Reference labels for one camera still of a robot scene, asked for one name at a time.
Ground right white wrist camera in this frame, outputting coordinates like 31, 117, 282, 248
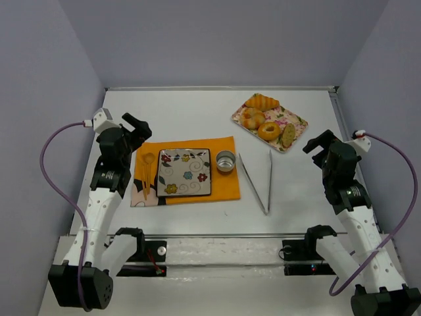
347, 130, 371, 156

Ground herb toast slice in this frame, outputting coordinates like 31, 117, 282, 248
281, 123, 295, 147

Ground metal tongs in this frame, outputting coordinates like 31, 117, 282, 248
238, 149, 274, 216

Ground small metal cup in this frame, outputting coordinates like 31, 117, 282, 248
216, 150, 236, 174

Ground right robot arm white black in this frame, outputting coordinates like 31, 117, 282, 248
303, 130, 420, 315

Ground aluminium table rail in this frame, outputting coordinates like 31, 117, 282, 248
105, 86, 337, 93

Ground striped croissant bread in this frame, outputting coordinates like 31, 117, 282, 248
245, 93, 280, 112

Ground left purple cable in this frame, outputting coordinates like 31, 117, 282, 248
39, 120, 94, 313

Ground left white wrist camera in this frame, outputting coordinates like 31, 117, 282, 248
92, 107, 120, 134

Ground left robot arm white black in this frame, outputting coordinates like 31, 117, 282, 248
48, 109, 152, 312

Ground orange cartoon placemat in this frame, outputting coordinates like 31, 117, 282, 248
130, 136, 241, 207

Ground square floral ceramic plate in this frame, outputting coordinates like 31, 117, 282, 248
156, 148, 212, 198

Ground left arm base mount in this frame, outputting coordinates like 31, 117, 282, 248
117, 240, 167, 277

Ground golden bagel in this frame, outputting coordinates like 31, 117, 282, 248
257, 122, 281, 142

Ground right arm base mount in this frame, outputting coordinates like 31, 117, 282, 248
278, 239, 335, 277

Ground twisted round bread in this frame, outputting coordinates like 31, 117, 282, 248
239, 108, 266, 130

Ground wooden spoon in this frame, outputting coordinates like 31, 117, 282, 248
142, 153, 155, 196

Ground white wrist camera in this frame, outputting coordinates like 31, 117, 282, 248
347, 130, 371, 156
92, 107, 120, 134

